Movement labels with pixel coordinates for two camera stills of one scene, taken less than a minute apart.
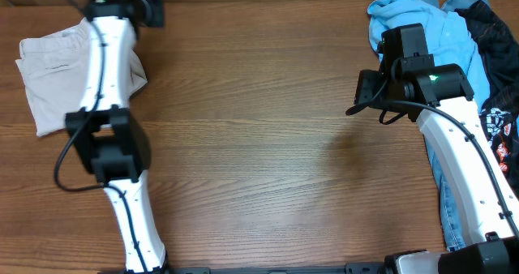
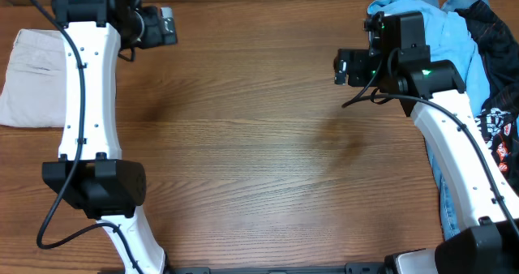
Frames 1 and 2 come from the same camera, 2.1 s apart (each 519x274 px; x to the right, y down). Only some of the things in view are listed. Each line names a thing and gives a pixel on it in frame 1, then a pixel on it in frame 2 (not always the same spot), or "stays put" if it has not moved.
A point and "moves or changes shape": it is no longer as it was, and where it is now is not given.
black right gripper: x=366 y=81 → x=356 y=61
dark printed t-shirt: x=500 y=109 stays put
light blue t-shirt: x=448 y=34 stays put
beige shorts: x=54 y=65 moves or changes shape
